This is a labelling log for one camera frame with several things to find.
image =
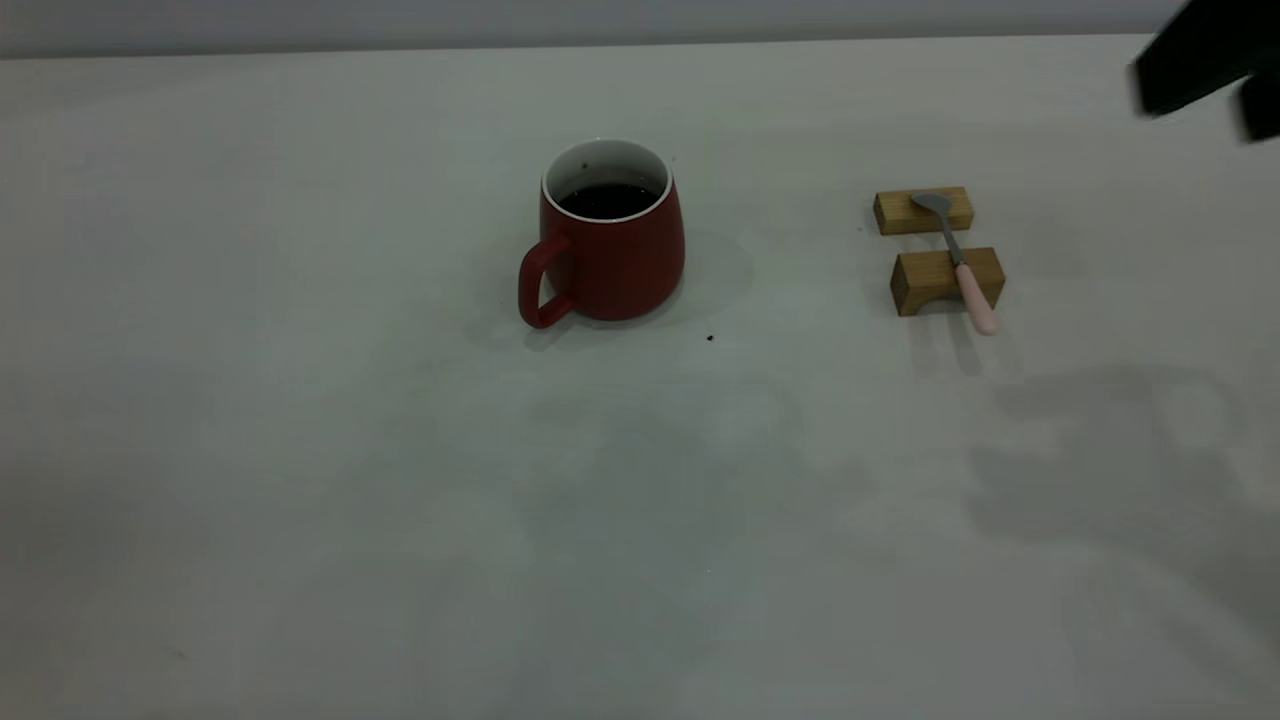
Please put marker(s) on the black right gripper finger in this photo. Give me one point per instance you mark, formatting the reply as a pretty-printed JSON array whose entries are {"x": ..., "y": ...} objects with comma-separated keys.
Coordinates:
[
  {"x": 1195, "y": 60},
  {"x": 1262, "y": 110}
]

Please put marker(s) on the arched wooden block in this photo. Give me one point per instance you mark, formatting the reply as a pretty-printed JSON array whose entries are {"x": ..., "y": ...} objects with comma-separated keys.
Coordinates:
[{"x": 925, "y": 270}]

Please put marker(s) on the flat rectangular wooden block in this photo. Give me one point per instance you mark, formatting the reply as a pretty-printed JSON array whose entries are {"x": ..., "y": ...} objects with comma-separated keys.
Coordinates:
[{"x": 900, "y": 212}]

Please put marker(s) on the red ceramic mug with coffee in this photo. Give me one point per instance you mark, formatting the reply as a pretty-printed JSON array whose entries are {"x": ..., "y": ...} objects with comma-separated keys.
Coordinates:
[{"x": 620, "y": 265}]

